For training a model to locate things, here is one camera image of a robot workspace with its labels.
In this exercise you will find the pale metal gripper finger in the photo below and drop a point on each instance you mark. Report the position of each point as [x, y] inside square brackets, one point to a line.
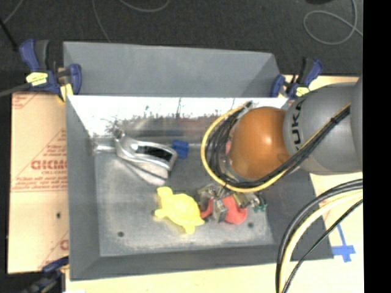
[220, 211]
[206, 194]

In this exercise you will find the red toy figure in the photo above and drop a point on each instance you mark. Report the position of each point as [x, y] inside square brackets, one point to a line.
[236, 215]

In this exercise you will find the yellow toy turtle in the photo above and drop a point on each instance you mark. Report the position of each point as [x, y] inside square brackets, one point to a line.
[178, 207]

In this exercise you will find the small blue block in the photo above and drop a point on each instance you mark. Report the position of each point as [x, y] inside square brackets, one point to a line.
[181, 149]

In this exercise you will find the grey metal bin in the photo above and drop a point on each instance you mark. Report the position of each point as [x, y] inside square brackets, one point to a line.
[137, 212]

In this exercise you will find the silver metal hand tool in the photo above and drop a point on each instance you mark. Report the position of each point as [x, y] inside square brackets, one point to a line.
[134, 151]

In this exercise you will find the brown cardboard board red print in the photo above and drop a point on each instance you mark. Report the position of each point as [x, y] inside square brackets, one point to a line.
[36, 151]

